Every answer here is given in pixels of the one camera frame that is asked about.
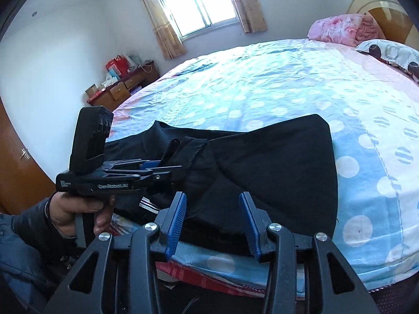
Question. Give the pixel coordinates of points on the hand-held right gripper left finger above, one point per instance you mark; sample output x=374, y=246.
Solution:
x=176, y=217

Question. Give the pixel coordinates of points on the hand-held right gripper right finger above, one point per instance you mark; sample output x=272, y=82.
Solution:
x=249, y=219

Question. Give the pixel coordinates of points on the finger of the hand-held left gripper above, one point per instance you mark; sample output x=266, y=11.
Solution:
x=163, y=173
x=131, y=164

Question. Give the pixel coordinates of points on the black pants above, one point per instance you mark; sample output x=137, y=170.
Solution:
x=278, y=176

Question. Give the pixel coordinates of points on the person's left forearm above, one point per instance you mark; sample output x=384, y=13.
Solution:
x=23, y=252

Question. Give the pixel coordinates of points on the person's left hand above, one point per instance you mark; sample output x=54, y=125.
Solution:
x=65, y=209

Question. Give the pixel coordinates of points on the brown cardboard box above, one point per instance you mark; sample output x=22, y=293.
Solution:
x=91, y=90

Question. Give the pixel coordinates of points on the brown wooden desk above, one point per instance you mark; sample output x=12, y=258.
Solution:
x=124, y=88

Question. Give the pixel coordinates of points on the brown wooden door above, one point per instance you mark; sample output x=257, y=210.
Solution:
x=19, y=163

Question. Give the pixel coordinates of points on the red paper bag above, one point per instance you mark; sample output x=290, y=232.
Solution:
x=117, y=65

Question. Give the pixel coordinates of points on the beige patterned curtain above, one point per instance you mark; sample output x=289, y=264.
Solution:
x=250, y=3
x=163, y=29

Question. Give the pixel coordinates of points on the dotted blue pink bed sheet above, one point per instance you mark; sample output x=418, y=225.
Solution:
x=278, y=81

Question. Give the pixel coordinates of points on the sliding glass window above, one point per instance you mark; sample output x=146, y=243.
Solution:
x=196, y=3

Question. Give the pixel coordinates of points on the pink floral folded quilt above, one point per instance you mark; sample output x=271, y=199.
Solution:
x=343, y=29

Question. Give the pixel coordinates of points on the grey patterned pillow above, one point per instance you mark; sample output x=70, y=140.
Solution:
x=389, y=54

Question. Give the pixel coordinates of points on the wooden bed headboard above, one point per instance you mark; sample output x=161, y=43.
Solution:
x=389, y=16

